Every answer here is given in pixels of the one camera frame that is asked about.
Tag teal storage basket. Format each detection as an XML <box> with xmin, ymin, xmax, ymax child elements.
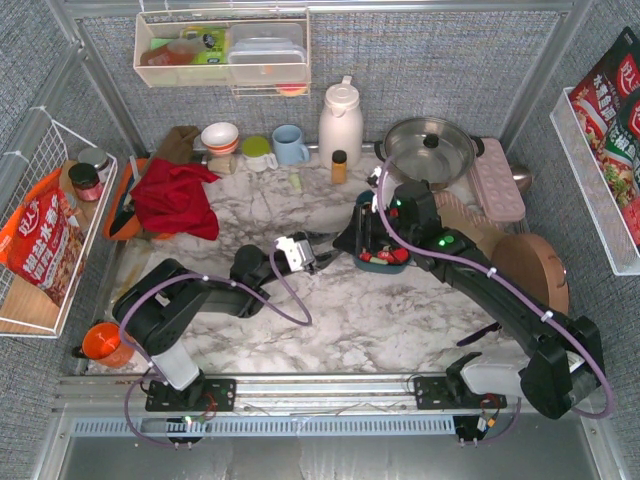
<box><xmin>352</xmin><ymin>190</ymin><xmax>412</xmax><ymax>275</ymax></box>

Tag green coffee capsule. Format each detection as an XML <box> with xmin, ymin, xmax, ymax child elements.
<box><xmin>369</xmin><ymin>257</ymin><xmax>389</xmax><ymax>265</ymax></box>
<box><xmin>289</xmin><ymin>173</ymin><xmax>302</xmax><ymax>193</ymax></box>

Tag red cloth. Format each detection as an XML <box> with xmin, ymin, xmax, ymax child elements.
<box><xmin>131</xmin><ymin>157</ymin><xmax>220</xmax><ymax>241</ymax></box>

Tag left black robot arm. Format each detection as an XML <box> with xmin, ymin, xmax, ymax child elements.
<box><xmin>112</xmin><ymin>231</ymin><xmax>341</xmax><ymax>394</ymax></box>

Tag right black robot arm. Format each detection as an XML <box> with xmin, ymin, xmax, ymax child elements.
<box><xmin>334</xmin><ymin>181</ymin><xmax>614</xmax><ymax>419</ymax></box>

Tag orange spice bottle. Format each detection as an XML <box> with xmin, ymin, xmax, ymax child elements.
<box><xmin>331</xmin><ymin>150</ymin><xmax>347</xmax><ymax>184</ymax></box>

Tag striped pink cloth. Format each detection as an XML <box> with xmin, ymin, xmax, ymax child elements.
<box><xmin>434</xmin><ymin>191</ymin><xmax>487</xmax><ymax>225</ymax></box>

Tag stainless steel pot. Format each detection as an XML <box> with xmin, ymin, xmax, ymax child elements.
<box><xmin>373</xmin><ymin>117</ymin><xmax>485</xmax><ymax>191</ymax></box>

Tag white thermos jug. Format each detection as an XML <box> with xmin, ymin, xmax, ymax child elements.
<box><xmin>318</xmin><ymin>76</ymin><xmax>364</xmax><ymax>169</ymax></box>

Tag blue mug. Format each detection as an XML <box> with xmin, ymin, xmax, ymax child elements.
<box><xmin>272</xmin><ymin>125</ymin><xmax>310</xmax><ymax>166</ymax></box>

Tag green lidded cup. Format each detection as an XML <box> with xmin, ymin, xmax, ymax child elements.
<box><xmin>241</xmin><ymin>136</ymin><xmax>278</xmax><ymax>173</ymax></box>

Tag glass pepper grinder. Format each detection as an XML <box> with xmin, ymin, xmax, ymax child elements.
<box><xmin>202</xmin><ymin>155</ymin><xmax>237</xmax><ymax>175</ymax></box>

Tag pink egg tray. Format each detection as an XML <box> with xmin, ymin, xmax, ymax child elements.
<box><xmin>468</xmin><ymin>136</ymin><xmax>526</xmax><ymax>223</ymax></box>

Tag white orange striped bowl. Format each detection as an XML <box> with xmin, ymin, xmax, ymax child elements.
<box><xmin>200</xmin><ymin>122</ymin><xmax>239</xmax><ymax>154</ymax></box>

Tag round wooden board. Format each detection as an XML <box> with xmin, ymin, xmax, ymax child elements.
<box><xmin>491</xmin><ymin>233</ymin><xmax>569</xmax><ymax>314</ymax></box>

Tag brown cloth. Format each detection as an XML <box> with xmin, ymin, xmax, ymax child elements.
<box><xmin>154</xmin><ymin>126</ymin><xmax>200</xmax><ymax>165</ymax></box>

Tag orange tray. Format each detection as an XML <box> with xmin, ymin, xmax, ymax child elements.
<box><xmin>102</xmin><ymin>162</ymin><xmax>142</xmax><ymax>241</ymax></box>

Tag clear plastic food container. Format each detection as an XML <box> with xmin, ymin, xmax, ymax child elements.
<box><xmin>227</xmin><ymin>22</ymin><xmax>307</xmax><ymax>85</ymax></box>

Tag green packaged item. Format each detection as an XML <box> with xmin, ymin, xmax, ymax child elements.
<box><xmin>180</xmin><ymin>26</ymin><xmax>229</xmax><ymax>65</ymax></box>

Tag orange cup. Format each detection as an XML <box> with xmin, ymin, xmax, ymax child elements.
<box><xmin>81</xmin><ymin>322</ymin><xmax>134</xmax><ymax>369</ymax></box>

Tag silver lidded jar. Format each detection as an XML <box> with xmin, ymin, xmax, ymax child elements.
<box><xmin>77</xmin><ymin>147</ymin><xmax>110</xmax><ymax>172</ymax></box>

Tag dark lidded jar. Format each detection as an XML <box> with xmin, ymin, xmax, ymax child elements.
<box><xmin>68</xmin><ymin>163</ymin><xmax>103</xmax><ymax>202</ymax></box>

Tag red seasoning bag right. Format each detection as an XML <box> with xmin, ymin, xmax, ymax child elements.
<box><xmin>569</xmin><ymin>26</ymin><xmax>639</xmax><ymax>245</ymax></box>

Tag red seasoning bag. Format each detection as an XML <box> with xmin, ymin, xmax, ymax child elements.
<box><xmin>1</xmin><ymin>169</ymin><xmax>84</xmax><ymax>306</ymax></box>
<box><xmin>569</xmin><ymin>26</ymin><xmax>639</xmax><ymax>245</ymax></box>

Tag red seasoning bag left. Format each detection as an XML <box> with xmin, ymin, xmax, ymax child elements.
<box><xmin>1</xmin><ymin>169</ymin><xmax>84</xmax><ymax>306</ymax></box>

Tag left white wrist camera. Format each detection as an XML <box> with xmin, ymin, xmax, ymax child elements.
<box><xmin>275</xmin><ymin>236</ymin><xmax>315</xmax><ymax>272</ymax></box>

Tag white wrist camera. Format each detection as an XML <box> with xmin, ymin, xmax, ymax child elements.
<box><xmin>275</xmin><ymin>236</ymin><xmax>315</xmax><ymax>272</ymax></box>
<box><xmin>367</xmin><ymin>167</ymin><xmax>396</xmax><ymax>213</ymax></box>

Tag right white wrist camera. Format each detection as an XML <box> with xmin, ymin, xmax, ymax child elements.
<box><xmin>367</xmin><ymin>167</ymin><xmax>396</xmax><ymax>213</ymax></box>

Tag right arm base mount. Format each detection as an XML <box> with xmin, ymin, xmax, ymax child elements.
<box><xmin>410</xmin><ymin>375</ymin><xmax>507</xmax><ymax>410</ymax></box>

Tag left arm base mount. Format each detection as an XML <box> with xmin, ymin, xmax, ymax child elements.
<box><xmin>145</xmin><ymin>378</ymin><xmax>237</xmax><ymax>412</ymax></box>

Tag cream wall basket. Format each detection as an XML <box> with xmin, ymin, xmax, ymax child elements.
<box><xmin>133</xmin><ymin>8</ymin><xmax>311</xmax><ymax>96</ymax></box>

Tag white wire basket right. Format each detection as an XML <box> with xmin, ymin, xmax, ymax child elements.
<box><xmin>549</xmin><ymin>87</ymin><xmax>639</xmax><ymax>276</ymax></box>

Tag white wire basket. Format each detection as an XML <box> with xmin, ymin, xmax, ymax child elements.
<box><xmin>549</xmin><ymin>87</ymin><xmax>639</xmax><ymax>276</ymax></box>
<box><xmin>1</xmin><ymin>106</ymin><xmax>118</xmax><ymax>338</ymax></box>

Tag white wire basket left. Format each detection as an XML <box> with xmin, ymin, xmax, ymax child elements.
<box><xmin>1</xmin><ymin>106</ymin><xmax>118</xmax><ymax>338</ymax></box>

